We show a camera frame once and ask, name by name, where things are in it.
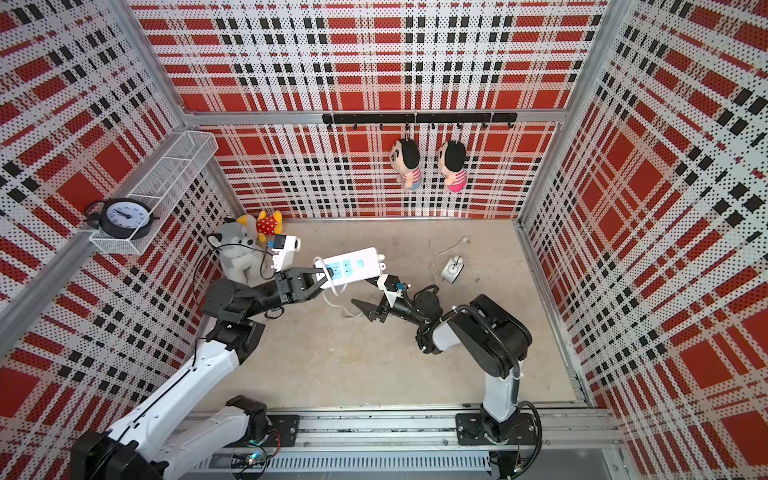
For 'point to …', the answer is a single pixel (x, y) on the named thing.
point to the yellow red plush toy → (265, 225)
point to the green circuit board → (257, 456)
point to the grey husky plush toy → (245, 261)
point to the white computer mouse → (452, 269)
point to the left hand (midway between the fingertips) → (337, 275)
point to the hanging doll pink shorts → (452, 158)
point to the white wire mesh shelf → (167, 186)
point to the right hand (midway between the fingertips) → (362, 287)
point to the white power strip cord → (334, 293)
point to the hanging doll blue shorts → (405, 155)
